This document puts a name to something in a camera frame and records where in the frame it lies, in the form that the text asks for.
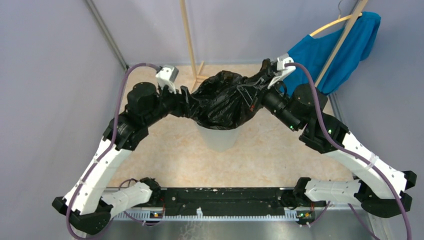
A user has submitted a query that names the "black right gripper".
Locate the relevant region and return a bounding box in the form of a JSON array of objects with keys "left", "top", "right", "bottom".
[{"left": 236, "top": 72, "right": 301, "bottom": 133}]

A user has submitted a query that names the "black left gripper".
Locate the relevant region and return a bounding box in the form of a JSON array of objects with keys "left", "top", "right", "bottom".
[{"left": 144, "top": 81, "right": 202, "bottom": 126}]

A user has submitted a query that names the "black trash bag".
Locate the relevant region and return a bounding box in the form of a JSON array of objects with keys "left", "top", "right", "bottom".
[{"left": 189, "top": 70, "right": 259, "bottom": 130}]

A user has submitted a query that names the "white plastic trash bin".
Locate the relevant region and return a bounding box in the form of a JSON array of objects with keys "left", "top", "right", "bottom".
[{"left": 196, "top": 124, "right": 242, "bottom": 152}]

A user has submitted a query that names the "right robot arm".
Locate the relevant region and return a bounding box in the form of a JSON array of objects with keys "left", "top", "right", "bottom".
[{"left": 237, "top": 58, "right": 417, "bottom": 218}]

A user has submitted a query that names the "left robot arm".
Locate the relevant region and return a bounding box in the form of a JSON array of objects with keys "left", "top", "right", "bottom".
[{"left": 52, "top": 82, "right": 190, "bottom": 235}]

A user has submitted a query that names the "wooden clothes rack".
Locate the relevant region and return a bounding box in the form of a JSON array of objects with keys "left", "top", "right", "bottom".
[{"left": 179, "top": 0, "right": 369, "bottom": 94}]

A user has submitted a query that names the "blue cloth shirt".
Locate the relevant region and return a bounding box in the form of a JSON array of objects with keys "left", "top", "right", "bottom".
[{"left": 281, "top": 11, "right": 382, "bottom": 97}]

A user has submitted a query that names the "wooden clothes hanger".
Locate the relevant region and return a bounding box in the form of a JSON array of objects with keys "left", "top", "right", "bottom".
[{"left": 309, "top": 0, "right": 361, "bottom": 37}]

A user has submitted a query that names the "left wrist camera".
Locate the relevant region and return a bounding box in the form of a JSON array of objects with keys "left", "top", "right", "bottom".
[{"left": 155, "top": 65, "right": 179, "bottom": 94}]

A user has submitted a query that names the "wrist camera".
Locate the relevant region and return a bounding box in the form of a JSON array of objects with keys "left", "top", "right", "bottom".
[
  {"left": 267, "top": 53, "right": 296, "bottom": 89},
  {"left": 155, "top": 65, "right": 179, "bottom": 94}
]

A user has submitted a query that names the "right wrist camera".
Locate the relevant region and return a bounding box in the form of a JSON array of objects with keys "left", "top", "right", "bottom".
[{"left": 267, "top": 53, "right": 296, "bottom": 89}]

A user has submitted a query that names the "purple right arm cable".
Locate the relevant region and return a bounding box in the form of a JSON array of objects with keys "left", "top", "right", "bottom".
[{"left": 284, "top": 62, "right": 413, "bottom": 240}]

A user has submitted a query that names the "aluminium frame post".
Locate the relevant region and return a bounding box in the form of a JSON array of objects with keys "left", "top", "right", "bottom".
[{"left": 83, "top": 0, "right": 129, "bottom": 71}]

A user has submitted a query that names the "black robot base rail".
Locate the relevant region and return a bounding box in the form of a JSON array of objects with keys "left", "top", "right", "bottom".
[{"left": 139, "top": 187, "right": 312, "bottom": 217}]

